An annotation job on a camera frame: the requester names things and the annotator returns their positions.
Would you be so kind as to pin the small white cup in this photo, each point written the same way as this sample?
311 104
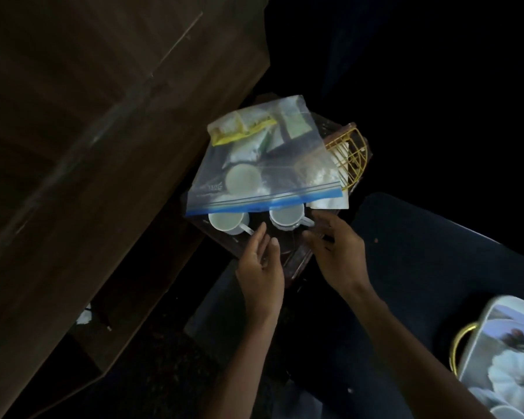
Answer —
508 413

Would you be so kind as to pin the person's right forearm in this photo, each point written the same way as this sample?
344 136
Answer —
410 353

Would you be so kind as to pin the yellow snack packet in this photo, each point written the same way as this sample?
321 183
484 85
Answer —
240 126

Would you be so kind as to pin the person's left hand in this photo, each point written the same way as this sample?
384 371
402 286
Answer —
260 279

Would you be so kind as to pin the person's left thumb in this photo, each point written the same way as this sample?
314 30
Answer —
274 252

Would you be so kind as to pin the pale white sachet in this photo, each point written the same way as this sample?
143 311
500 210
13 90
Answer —
294 122

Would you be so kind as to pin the person's right thumb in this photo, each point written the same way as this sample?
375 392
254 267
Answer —
315 239

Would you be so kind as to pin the dark wooden cabinet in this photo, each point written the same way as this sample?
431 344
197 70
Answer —
91 148

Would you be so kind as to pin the person's right hand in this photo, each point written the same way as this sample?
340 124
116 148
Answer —
343 257

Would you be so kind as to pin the clear zip bag blue seal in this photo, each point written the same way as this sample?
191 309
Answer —
266 170

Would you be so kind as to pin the white green sachet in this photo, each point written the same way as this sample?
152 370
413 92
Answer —
246 148

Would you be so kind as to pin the white paper scrap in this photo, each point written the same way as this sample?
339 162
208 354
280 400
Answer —
85 317

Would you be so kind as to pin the person's left forearm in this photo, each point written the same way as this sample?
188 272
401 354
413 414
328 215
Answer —
244 366

